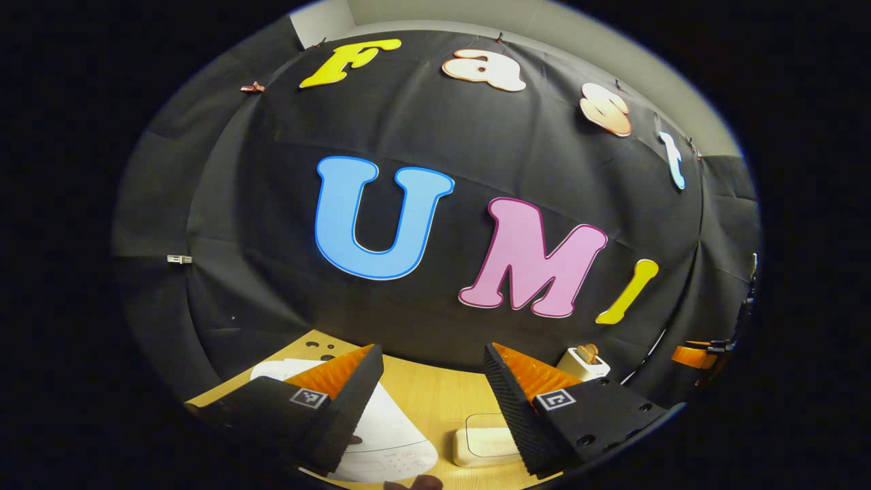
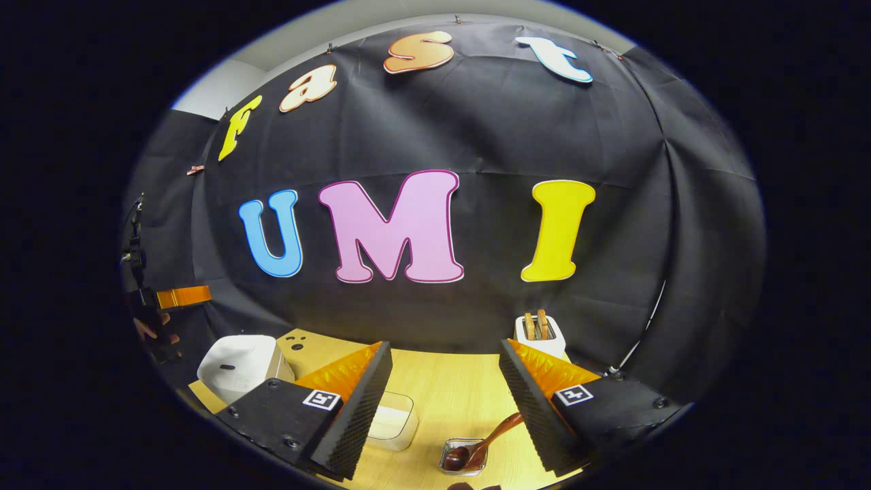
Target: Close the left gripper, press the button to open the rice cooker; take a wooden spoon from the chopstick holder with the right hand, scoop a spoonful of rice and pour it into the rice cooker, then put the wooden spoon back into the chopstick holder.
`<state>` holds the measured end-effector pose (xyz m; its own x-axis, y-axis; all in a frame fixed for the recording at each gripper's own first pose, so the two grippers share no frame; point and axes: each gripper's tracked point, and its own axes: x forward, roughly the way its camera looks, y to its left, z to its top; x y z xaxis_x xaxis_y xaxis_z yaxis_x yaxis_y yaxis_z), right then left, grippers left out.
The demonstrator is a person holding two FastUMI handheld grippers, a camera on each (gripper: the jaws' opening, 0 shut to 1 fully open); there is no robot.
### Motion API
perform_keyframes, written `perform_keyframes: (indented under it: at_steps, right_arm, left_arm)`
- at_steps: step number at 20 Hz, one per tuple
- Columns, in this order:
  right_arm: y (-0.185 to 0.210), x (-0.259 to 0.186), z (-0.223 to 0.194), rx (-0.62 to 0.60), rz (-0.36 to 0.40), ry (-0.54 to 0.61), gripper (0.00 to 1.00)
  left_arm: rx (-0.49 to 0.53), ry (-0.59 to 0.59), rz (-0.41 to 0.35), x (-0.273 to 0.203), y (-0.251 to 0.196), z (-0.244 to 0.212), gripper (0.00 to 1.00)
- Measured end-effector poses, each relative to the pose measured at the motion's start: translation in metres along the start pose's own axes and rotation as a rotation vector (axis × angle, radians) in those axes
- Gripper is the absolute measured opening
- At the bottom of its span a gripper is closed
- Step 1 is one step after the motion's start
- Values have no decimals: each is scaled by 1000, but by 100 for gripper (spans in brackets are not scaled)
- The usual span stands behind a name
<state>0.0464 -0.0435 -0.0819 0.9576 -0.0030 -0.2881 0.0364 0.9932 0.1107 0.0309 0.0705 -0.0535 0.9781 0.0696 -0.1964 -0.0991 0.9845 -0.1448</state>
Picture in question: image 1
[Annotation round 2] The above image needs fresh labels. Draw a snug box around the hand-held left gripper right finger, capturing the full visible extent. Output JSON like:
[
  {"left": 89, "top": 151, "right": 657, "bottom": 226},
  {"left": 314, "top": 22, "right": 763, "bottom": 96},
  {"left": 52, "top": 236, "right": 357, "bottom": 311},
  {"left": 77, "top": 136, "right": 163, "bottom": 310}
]
[{"left": 483, "top": 342, "right": 671, "bottom": 479}]

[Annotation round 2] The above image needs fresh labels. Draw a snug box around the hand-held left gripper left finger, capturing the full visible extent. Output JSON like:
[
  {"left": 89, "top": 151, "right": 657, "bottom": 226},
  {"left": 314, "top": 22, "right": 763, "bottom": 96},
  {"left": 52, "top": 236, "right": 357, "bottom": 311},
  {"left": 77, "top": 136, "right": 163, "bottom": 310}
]
[{"left": 187, "top": 344, "right": 385, "bottom": 477}]

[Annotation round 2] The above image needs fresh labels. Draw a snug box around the white rice cooker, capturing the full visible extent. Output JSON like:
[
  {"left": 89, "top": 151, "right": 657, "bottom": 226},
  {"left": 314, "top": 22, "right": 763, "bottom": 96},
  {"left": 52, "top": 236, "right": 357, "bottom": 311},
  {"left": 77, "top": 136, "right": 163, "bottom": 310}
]
[{"left": 250, "top": 359, "right": 440, "bottom": 484}]

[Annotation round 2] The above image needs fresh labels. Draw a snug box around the clear plastic box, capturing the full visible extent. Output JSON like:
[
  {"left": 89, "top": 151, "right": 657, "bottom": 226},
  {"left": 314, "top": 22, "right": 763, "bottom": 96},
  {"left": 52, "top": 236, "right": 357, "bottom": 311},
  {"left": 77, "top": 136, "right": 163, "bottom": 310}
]
[{"left": 453, "top": 413, "right": 526, "bottom": 468}]

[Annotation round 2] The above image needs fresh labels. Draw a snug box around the white toaster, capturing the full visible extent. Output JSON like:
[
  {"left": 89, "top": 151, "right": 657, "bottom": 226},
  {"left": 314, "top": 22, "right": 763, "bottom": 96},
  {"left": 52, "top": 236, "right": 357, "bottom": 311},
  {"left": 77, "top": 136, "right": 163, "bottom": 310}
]
[{"left": 557, "top": 346, "right": 611, "bottom": 382}]

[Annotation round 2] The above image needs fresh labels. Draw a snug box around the black backdrop cloth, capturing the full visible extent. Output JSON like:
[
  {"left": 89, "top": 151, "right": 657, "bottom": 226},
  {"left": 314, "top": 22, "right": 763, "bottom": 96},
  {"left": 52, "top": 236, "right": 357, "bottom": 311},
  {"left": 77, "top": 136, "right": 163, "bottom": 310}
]
[{"left": 112, "top": 17, "right": 761, "bottom": 409}]

